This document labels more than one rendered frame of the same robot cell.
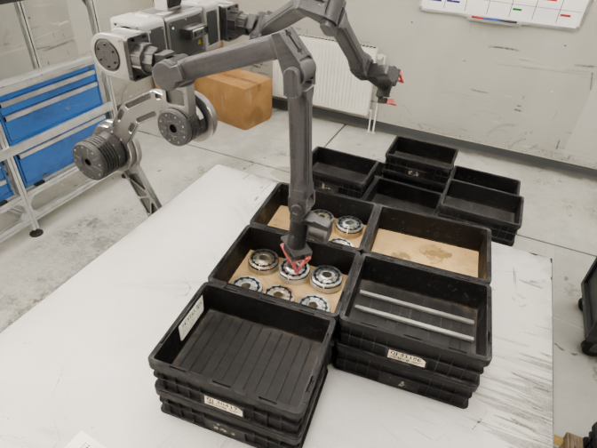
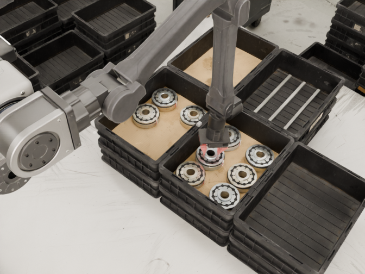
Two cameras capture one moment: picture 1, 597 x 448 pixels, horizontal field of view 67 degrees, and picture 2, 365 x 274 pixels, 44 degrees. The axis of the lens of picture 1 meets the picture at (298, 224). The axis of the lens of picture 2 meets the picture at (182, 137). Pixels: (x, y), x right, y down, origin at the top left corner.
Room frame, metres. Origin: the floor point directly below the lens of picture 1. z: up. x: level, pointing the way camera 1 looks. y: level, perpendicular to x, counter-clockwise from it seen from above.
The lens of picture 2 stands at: (0.87, 0.95, 2.12)
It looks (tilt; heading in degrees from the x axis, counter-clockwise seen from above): 51 degrees down; 289
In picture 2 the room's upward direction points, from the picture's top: 3 degrees clockwise
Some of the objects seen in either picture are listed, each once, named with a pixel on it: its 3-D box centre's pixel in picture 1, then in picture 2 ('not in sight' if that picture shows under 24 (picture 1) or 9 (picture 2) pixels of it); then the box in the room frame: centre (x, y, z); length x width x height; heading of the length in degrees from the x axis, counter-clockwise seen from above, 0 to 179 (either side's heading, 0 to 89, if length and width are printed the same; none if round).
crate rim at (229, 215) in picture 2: (287, 268); (228, 154); (1.03, 0.03, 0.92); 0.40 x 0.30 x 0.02; 73
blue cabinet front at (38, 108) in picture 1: (61, 124); not in sight; (2.59, 1.53, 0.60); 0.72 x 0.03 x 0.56; 157
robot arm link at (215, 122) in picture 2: (300, 225); (218, 118); (1.08, -0.01, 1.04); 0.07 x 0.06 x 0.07; 67
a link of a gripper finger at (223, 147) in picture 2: (296, 259); (215, 145); (1.08, 0.00, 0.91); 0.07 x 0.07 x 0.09; 27
